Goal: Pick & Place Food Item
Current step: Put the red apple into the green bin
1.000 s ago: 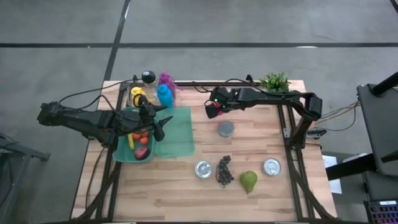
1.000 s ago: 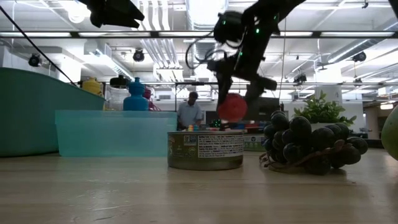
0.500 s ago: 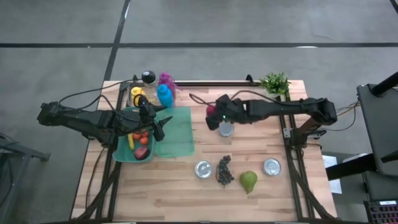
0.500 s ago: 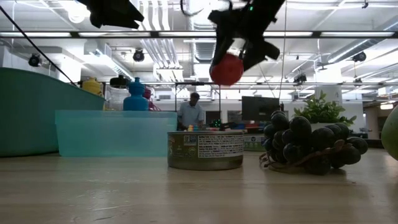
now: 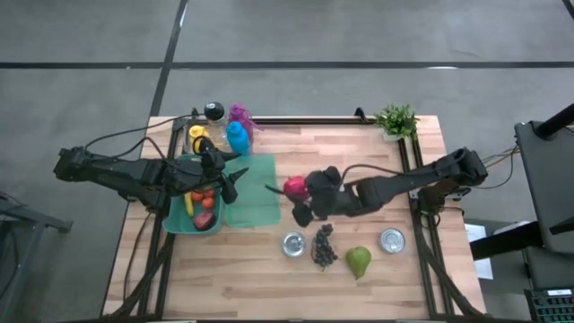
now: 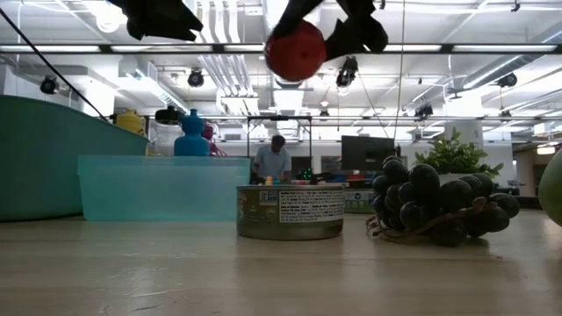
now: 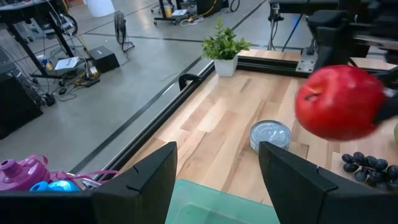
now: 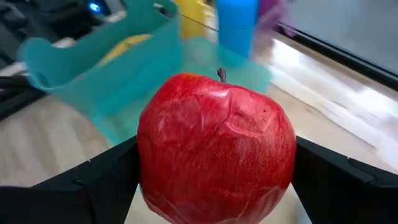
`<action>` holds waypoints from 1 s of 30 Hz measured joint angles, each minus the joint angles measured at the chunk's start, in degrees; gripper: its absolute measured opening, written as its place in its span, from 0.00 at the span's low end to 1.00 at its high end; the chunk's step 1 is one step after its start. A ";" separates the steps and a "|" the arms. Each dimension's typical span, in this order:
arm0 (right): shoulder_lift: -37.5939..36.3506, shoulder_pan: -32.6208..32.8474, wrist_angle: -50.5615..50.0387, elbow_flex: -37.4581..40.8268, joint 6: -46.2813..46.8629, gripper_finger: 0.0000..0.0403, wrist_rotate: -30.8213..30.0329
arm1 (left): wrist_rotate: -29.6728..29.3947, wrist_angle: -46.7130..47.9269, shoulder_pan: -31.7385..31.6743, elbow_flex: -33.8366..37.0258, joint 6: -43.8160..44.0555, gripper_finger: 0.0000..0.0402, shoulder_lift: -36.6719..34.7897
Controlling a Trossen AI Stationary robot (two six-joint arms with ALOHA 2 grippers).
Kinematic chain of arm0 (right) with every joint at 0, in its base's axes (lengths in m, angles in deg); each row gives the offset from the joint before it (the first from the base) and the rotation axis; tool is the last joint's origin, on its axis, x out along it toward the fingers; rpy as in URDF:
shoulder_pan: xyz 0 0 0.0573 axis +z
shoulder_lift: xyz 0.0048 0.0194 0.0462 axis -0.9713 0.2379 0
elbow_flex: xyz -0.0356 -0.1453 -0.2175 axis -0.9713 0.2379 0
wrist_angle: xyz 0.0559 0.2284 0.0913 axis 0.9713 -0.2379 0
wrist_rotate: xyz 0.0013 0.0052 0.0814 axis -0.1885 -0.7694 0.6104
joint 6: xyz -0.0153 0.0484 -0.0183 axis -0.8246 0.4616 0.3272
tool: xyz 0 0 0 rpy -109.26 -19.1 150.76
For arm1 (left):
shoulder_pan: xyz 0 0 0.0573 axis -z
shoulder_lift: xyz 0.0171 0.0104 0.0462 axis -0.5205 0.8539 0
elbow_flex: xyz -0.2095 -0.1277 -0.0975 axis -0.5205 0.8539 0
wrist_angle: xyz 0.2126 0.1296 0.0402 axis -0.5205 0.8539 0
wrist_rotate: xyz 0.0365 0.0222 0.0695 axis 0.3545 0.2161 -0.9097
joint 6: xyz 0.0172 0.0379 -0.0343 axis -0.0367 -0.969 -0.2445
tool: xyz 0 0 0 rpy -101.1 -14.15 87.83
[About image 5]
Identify thin brown cable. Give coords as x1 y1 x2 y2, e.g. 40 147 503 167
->
123 209 152 291

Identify thin black cable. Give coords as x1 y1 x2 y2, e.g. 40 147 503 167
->
342 162 404 181
83 114 195 153

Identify red round fruit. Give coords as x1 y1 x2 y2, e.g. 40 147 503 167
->
283 175 311 203

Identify clear plastic container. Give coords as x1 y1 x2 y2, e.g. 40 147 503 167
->
182 117 257 154

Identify thin cable bundle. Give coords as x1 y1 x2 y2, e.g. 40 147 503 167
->
482 145 521 189

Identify small green potted plant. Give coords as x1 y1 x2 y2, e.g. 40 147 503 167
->
374 104 421 141

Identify clear bottle black cap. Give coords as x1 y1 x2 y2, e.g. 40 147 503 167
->
204 100 230 147

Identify orange tangerine cluster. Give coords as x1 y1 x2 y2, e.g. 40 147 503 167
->
191 188 217 210

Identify translucent teal bin lid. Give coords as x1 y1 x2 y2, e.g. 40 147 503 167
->
222 153 283 229

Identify dark grape bunch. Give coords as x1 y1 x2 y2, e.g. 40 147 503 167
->
310 223 339 270

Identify teal plastic bin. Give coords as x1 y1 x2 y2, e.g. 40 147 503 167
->
161 154 225 236

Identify blue plastic bottle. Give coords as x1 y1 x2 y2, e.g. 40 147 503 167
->
225 120 252 157

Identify black aluminium frame rails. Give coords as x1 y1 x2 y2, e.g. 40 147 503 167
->
396 134 483 320
118 117 186 319

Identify silver tin can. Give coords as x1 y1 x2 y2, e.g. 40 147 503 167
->
378 227 407 255
281 231 308 258

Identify magenta plastic bottle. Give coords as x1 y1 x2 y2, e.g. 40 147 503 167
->
227 103 264 140

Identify yellow mustard bottle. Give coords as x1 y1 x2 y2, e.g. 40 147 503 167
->
187 125 212 153

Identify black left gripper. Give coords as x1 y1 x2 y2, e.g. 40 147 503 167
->
176 135 250 206

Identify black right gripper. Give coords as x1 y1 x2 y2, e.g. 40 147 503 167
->
264 165 361 228

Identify backlit keyboard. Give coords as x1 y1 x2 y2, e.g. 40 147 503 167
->
523 288 574 323

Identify grey metal stand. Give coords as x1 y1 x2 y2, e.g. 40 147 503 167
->
0 192 74 323

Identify green pear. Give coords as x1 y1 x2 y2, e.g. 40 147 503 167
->
344 245 372 280

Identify white paper sheet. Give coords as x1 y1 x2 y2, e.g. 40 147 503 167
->
464 223 494 280

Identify dark maroon fruit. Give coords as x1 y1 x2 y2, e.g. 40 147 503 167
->
193 211 217 231

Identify long black frame crossbar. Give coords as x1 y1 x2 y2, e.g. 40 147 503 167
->
172 115 378 127

